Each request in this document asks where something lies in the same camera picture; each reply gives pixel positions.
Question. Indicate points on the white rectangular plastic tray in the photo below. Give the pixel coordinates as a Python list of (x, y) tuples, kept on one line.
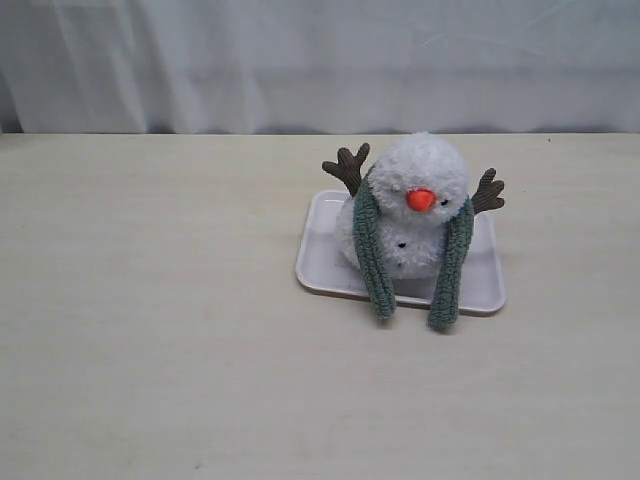
[(322, 269)]

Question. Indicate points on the white plush snowman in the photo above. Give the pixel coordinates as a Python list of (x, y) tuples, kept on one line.
[(419, 184)]

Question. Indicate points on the green knitted scarf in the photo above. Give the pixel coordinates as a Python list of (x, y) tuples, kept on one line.
[(372, 265)]

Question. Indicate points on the white backdrop curtain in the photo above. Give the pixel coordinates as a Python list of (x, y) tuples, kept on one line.
[(337, 67)]

